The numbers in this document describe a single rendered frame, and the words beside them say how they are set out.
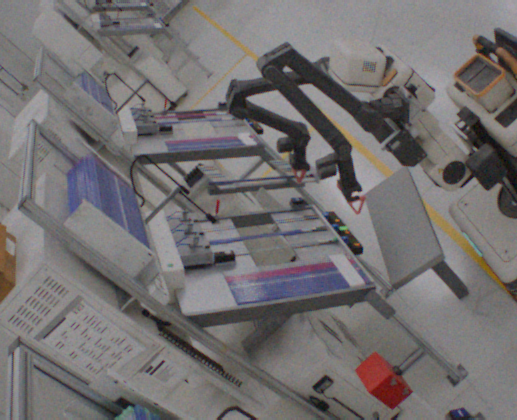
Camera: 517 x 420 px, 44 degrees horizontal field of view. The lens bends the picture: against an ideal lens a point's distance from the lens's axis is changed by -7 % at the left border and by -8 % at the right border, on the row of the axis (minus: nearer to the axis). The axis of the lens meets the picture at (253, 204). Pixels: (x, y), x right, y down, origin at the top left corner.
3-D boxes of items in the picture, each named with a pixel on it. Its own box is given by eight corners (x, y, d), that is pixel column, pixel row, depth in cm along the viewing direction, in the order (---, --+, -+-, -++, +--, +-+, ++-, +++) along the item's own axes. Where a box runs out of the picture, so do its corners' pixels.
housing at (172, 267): (164, 238, 291) (163, 209, 285) (186, 301, 249) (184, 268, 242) (146, 241, 289) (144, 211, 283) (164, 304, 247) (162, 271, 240)
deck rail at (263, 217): (311, 217, 309) (312, 204, 306) (313, 219, 307) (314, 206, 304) (154, 235, 291) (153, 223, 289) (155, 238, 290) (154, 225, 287)
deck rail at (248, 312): (372, 297, 250) (374, 283, 247) (374, 300, 248) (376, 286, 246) (184, 327, 233) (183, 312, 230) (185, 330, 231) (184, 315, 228)
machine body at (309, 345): (351, 328, 345) (275, 265, 315) (408, 414, 285) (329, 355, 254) (261, 406, 353) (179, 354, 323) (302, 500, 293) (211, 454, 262)
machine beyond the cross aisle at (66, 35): (201, 53, 778) (85, -57, 685) (216, 70, 707) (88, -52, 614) (120, 135, 794) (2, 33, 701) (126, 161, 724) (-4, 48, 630)
